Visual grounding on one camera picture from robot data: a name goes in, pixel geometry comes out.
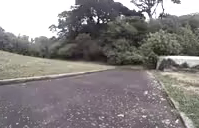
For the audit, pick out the pale concrete kerb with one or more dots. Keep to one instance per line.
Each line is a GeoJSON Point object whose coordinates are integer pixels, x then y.
{"type": "Point", "coordinates": [37, 78]}
{"type": "Point", "coordinates": [173, 103]}

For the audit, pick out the pale low wall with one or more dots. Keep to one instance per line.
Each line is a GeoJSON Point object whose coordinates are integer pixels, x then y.
{"type": "Point", "coordinates": [187, 60]}

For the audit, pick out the dry grass slope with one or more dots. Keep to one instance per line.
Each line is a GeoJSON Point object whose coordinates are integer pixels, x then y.
{"type": "Point", "coordinates": [23, 63]}

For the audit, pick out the green grass verge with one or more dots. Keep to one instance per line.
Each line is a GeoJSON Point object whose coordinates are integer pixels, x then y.
{"type": "Point", "coordinates": [193, 93]}

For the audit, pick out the dark grey asphalt path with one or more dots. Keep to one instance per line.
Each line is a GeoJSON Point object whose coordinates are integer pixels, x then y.
{"type": "Point", "coordinates": [97, 96]}

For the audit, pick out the dense wood of trees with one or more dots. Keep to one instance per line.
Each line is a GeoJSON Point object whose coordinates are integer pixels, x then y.
{"type": "Point", "coordinates": [120, 36]}

